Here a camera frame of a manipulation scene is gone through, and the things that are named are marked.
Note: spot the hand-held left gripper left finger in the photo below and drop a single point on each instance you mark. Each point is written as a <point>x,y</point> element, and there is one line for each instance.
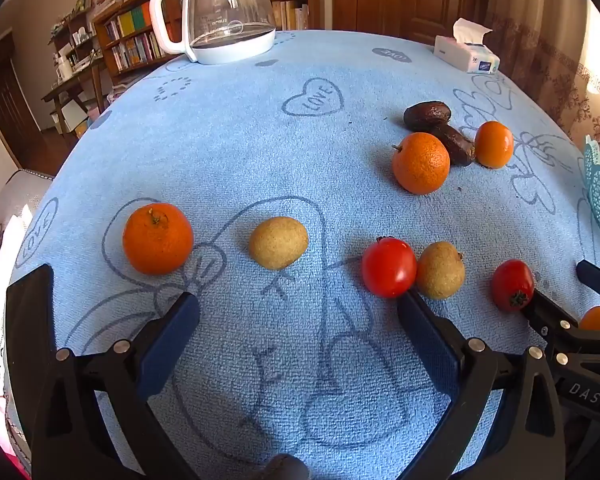
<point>170,345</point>

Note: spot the small orange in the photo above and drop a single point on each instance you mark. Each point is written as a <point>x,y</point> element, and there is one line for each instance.
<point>494,145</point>
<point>596,320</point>

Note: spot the patterned brown curtain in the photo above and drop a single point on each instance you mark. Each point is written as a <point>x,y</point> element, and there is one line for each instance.
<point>545,50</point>

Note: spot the wooden side desk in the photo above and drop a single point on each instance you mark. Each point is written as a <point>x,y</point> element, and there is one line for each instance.
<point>75,92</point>

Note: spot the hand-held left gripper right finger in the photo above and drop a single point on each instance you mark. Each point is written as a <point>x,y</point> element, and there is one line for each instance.
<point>427,345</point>

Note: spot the small picture frame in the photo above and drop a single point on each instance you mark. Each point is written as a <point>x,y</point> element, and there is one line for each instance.
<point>85,0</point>

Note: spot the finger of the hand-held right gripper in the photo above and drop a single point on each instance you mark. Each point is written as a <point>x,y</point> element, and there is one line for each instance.
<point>597,277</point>
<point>545,310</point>

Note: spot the wooden bookshelf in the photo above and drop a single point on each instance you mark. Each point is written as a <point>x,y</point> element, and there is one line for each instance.
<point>130,27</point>

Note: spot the large orange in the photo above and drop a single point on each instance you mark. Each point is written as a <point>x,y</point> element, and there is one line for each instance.
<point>157,240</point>
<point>421,165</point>

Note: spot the red tomato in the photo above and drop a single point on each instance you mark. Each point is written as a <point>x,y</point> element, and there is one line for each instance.
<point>512,285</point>
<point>389,267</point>

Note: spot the tan round fruit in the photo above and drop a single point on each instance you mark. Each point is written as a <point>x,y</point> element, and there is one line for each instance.
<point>278,242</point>
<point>441,271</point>

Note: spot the small open wooden shelf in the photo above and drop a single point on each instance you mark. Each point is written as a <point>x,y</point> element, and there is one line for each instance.
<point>75,45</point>

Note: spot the dark brown avocado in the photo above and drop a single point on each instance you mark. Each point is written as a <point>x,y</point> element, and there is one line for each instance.
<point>455,146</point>
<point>426,116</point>

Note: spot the person's left hand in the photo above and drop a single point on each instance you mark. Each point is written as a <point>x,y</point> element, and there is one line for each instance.
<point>285,469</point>

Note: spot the white patterned sofa cushion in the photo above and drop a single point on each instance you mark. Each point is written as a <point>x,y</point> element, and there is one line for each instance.
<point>15,200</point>

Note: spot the white tissue pack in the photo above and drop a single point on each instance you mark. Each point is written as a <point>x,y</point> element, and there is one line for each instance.
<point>467,57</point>

